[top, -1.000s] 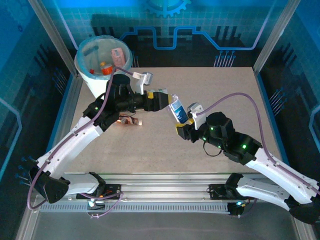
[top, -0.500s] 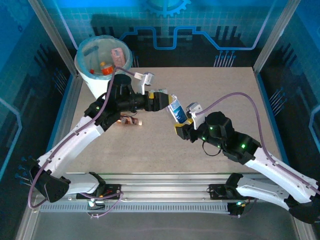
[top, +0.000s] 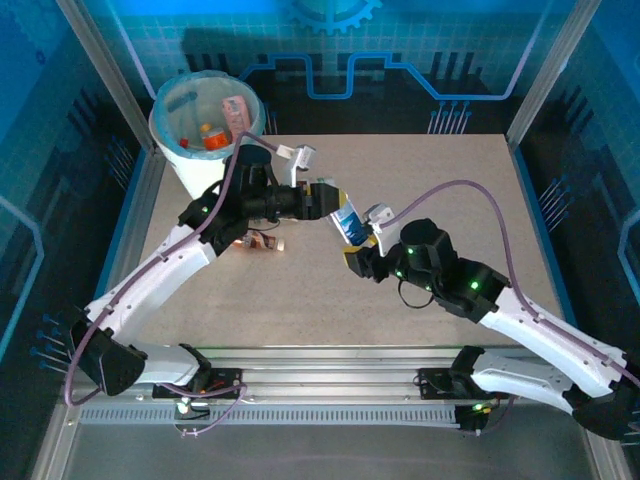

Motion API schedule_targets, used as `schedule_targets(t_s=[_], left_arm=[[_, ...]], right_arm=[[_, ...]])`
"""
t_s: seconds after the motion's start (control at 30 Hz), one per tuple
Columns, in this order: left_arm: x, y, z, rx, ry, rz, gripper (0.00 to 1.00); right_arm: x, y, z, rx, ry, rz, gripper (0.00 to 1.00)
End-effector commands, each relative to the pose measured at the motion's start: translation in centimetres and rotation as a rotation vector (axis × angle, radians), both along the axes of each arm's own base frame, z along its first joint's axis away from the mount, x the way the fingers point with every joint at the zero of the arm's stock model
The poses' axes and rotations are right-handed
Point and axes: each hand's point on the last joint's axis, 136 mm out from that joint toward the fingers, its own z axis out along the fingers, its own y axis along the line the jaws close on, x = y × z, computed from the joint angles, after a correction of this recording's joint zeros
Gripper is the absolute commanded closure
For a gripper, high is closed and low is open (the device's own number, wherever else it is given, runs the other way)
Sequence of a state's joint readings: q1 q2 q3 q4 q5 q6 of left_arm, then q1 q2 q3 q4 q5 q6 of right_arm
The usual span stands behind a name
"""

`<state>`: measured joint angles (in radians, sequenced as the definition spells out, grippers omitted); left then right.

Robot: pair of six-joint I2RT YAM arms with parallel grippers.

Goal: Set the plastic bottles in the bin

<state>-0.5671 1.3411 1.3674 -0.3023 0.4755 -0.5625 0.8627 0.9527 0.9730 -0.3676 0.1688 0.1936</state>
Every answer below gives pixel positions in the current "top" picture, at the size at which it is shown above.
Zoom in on pink snack packet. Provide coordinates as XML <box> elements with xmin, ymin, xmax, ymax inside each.
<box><xmin>221</xmin><ymin>96</ymin><xmax>252</xmax><ymax>135</ymax></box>

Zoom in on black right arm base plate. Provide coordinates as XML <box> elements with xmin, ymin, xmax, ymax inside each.
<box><xmin>416</xmin><ymin>367</ymin><xmax>510</xmax><ymax>401</ymax></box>

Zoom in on blue plastic bin liner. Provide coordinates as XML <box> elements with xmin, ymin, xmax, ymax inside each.
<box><xmin>149</xmin><ymin>69</ymin><xmax>266</xmax><ymax>162</ymax></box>

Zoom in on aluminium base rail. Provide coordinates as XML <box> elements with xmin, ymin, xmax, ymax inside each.
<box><xmin>122</xmin><ymin>343</ymin><xmax>576</xmax><ymax>407</ymax></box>

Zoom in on brown label plastic bottle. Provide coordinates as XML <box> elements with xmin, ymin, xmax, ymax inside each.
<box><xmin>232</xmin><ymin>230</ymin><xmax>287</xmax><ymax>254</ymax></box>

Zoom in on slotted grey cable duct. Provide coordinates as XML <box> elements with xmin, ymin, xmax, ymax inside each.
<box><xmin>78</xmin><ymin>405</ymin><xmax>462</xmax><ymax>428</ymax></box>

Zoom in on aluminium frame leg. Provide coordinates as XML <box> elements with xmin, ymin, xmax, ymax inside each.
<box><xmin>579</xmin><ymin>424</ymin><xmax>637</xmax><ymax>480</ymax></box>
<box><xmin>28</xmin><ymin>418</ymin><xmax>82</xmax><ymax>480</ymax></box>

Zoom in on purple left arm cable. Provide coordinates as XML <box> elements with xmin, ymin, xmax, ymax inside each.
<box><xmin>64</xmin><ymin>131</ymin><xmax>250</xmax><ymax>439</ymax></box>

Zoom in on white ribbed waste bin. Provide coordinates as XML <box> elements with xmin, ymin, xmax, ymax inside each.
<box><xmin>148</xmin><ymin>69</ymin><xmax>266</xmax><ymax>200</ymax></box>

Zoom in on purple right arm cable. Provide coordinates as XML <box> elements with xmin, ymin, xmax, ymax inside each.
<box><xmin>392</xmin><ymin>179</ymin><xmax>640</xmax><ymax>435</ymax></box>

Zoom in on orange label plastic bottle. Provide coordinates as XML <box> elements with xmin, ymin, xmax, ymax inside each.
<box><xmin>199</xmin><ymin>123</ymin><xmax>232</xmax><ymax>152</ymax></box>

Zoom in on blue label blue cap bottle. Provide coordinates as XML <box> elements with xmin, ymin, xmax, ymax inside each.
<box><xmin>327</xmin><ymin>196</ymin><xmax>375</xmax><ymax>249</ymax></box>

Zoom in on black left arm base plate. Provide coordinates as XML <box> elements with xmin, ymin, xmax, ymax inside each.
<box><xmin>151</xmin><ymin>367</ymin><xmax>245</xmax><ymax>401</ymax></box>

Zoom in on aluminium table side rail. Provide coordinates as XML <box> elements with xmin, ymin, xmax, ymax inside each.
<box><xmin>94</xmin><ymin>148</ymin><xmax>181</xmax><ymax>314</ymax></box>

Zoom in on aluminium frame post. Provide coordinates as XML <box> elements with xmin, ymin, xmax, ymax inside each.
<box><xmin>53</xmin><ymin>0</ymin><xmax>160</xmax><ymax>157</ymax></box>
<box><xmin>503</xmin><ymin>0</ymin><xmax>602</xmax><ymax>147</ymax></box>

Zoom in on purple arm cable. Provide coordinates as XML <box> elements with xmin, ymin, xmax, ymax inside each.
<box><xmin>64</xmin><ymin>131</ymin><xmax>250</xmax><ymax>439</ymax></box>
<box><xmin>392</xmin><ymin>179</ymin><xmax>640</xmax><ymax>435</ymax></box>

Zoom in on blue table edge strip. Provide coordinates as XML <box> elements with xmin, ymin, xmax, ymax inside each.
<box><xmin>508</xmin><ymin>139</ymin><xmax>577</xmax><ymax>326</ymax></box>

